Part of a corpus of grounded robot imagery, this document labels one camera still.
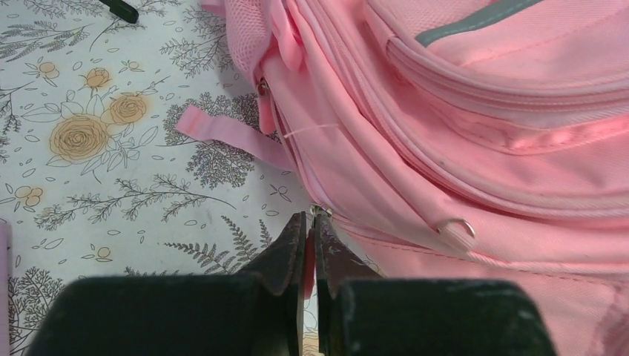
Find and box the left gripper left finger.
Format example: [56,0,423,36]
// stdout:
[27,212,307,356]

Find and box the black microphone tripod stand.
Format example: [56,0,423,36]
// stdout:
[99,0,139,24]

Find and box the pink school backpack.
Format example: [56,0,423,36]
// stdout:
[177,1,628,355]

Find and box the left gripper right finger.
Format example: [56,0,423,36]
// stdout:
[312,214,556,355]

